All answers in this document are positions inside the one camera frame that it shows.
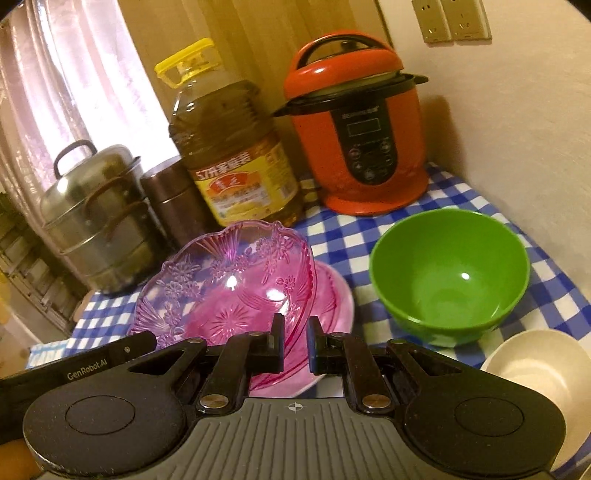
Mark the light blue striped cloth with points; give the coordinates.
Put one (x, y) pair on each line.
(48, 353)

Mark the white round plate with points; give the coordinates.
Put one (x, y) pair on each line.
(339, 318)

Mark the cooking oil bottle yellow cap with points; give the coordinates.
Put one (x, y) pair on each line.
(235, 152)

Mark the blue white checkered tablecloth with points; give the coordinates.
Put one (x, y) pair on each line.
(471, 194)

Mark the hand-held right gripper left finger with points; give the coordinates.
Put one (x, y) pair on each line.
(268, 353)

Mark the red electric pressure cooker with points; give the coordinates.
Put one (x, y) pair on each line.
(364, 134)

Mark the brown cylindrical canister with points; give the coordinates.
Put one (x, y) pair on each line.
(173, 203)

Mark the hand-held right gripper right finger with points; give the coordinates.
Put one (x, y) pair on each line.
(319, 348)

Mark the pink patterned glass bowl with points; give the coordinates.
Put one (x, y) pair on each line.
(231, 286)
(325, 295)

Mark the cream white bowl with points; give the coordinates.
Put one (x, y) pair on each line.
(535, 369)

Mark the dark oil bottle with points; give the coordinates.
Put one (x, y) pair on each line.
(99, 221)

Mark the beige wall socket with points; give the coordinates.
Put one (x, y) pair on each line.
(465, 18)
(430, 21)

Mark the pink sheer curtain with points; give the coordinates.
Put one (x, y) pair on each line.
(60, 83)

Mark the green plastic bowl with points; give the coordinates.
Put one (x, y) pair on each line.
(450, 281)

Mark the beige curtain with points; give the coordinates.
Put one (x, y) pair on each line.
(258, 37)

